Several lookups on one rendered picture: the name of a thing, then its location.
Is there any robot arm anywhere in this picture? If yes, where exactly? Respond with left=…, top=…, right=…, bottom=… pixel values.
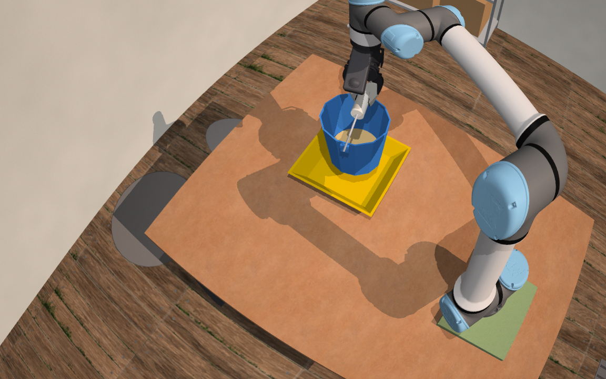
left=347, top=0, right=568, bottom=333

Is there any blue bucket with grey wire handle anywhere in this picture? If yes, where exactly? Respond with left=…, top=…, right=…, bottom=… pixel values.
left=319, top=83, right=391, bottom=176

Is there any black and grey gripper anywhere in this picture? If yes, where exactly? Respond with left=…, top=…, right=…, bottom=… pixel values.
left=342, top=39, right=384, bottom=106

